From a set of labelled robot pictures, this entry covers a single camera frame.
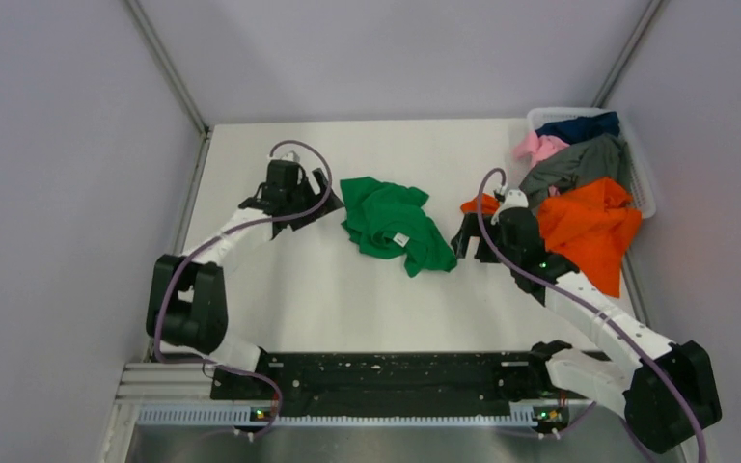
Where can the navy blue t shirt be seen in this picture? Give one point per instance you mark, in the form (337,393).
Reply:
(581,129)

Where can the pink t shirt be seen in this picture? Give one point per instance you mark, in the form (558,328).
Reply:
(537,148)

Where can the aluminium frame rail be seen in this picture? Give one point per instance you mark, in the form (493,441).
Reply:
(165,65)
(636,38)

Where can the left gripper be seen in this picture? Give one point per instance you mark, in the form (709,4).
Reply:
(322,182)

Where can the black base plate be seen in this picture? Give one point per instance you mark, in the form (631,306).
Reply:
(401,385)

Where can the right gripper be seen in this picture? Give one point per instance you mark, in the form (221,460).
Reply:
(470,229)

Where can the aluminium frame rail left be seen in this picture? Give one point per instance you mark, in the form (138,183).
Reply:
(165,65)

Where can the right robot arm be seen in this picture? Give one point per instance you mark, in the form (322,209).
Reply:
(662,390)

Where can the orange t shirt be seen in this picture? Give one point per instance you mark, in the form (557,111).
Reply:
(586,230)

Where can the grey t shirt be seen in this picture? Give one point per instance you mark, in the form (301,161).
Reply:
(579,165)

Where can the white plastic laundry basket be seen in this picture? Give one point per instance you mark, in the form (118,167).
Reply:
(643,198)

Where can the white cable duct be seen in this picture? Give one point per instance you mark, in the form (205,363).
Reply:
(246,416)

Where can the aluminium frame rail right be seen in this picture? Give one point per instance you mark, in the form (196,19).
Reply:
(636,38)

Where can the green t shirt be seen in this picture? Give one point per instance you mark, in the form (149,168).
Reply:
(387,221)

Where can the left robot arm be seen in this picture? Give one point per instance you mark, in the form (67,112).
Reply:
(189,315)

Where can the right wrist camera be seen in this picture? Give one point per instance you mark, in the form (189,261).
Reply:
(507,198)

